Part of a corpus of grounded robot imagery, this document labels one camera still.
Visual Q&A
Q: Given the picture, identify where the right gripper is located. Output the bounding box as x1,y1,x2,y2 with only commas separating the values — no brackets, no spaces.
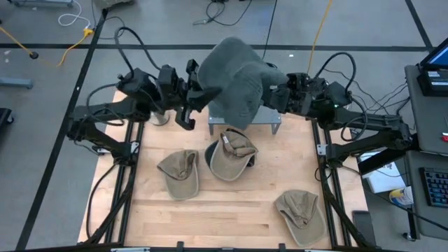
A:
268,72,318,116

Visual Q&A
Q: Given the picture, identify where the yellow extension cord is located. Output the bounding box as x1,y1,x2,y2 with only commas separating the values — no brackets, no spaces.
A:
57,27,95,68

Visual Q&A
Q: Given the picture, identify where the black aluminium table frame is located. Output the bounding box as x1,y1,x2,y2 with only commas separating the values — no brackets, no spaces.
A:
78,118,382,252

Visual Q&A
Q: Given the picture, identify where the laptop screen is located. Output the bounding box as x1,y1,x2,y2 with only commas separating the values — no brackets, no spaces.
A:
419,37,448,70

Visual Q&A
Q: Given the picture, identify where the black smartphone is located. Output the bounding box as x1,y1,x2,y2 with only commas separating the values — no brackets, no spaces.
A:
351,209,378,248

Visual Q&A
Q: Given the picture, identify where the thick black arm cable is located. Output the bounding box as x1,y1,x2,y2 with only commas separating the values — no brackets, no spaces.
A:
314,51,358,92
113,26,165,83

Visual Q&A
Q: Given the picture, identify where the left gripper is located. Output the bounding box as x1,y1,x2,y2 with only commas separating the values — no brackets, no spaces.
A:
155,59,223,132

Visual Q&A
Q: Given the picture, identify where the white floor cable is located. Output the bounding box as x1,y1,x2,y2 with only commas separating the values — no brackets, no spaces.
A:
57,0,92,29

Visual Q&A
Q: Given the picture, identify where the black hanging cable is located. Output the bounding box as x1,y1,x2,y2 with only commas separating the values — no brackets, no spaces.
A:
261,0,279,60

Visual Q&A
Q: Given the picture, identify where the grey furniture foot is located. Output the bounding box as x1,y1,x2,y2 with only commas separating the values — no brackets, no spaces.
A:
6,0,75,8
0,77,34,90

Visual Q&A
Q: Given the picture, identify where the black device box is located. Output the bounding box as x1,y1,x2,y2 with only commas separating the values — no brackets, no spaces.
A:
416,66,448,97

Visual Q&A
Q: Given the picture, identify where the beige cap with white label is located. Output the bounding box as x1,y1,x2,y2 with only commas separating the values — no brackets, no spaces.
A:
209,127,259,182

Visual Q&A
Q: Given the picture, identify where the yellow cable with black end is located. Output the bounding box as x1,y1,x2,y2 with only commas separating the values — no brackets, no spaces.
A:
0,26,39,60

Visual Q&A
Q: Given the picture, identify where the black caster base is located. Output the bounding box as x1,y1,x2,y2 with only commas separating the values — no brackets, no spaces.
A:
0,107,15,127

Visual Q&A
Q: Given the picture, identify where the white paper box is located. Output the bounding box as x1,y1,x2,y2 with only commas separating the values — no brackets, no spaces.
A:
360,153,407,195

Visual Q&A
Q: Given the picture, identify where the yellow hanging cable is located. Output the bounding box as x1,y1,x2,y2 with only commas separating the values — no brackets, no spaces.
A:
306,0,333,75

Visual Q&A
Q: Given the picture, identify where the grey metal riser stand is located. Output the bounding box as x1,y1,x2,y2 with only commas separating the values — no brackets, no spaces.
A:
208,104,282,136

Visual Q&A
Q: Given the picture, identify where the can with blue-yellow label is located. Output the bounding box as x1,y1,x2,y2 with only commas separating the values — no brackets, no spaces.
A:
388,185,415,207

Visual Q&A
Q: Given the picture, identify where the black floor cable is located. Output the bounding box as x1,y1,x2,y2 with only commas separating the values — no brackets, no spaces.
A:
192,0,253,27

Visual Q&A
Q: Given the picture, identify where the black keyboard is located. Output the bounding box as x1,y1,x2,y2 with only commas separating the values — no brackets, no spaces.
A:
419,167,448,209

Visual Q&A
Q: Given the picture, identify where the grey desk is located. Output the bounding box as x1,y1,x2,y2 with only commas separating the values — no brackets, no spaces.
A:
404,150,448,242
404,64,448,155

